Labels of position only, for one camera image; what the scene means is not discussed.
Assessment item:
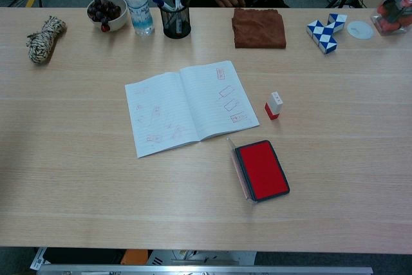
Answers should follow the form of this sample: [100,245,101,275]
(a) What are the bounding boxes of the black mesh pen holder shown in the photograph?
[158,0,192,39]

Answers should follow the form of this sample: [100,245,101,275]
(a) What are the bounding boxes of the white paper label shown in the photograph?
[30,247,51,271]

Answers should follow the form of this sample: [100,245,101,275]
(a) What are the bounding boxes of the clear box with red items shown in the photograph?
[370,0,412,37]

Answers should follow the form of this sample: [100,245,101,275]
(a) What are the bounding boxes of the blue capped marker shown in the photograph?
[152,0,176,12]

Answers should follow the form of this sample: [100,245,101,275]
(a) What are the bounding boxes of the clear water bottle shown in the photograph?
[124,0,155,37]

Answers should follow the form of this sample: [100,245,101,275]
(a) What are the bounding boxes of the open lined notebook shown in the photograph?
[124,60,260,159]

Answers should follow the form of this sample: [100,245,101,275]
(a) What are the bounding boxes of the red ink pad case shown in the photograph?
[226,137,290,205]

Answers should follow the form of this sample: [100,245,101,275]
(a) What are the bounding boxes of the dark red cherries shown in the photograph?
[87,0,122,33]

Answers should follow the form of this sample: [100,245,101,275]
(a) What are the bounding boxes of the silver metal rail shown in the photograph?
[37,263,374,275]

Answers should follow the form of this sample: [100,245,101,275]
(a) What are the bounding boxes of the blue white snake puzzle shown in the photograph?
[306,13,348,55]

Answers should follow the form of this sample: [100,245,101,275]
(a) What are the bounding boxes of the white equipment panel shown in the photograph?
[147,249,258,266]

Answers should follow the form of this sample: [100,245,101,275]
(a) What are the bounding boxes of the white bowl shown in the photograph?
[86,0,129,33]

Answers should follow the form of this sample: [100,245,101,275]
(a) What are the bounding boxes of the orange object under table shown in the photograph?
[120,249,149,265]

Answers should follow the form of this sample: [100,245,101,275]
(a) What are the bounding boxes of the red and white stamp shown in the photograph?
[264,91,284,120]

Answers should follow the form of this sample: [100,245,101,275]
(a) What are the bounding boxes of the round clear plastic lid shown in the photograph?
[346,20,375,41]

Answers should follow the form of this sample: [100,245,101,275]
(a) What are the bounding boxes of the black white rope bundle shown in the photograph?
[26,15,67,64]

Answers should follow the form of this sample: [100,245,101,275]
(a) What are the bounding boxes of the folded brown cloth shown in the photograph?
[231,8,287,50]

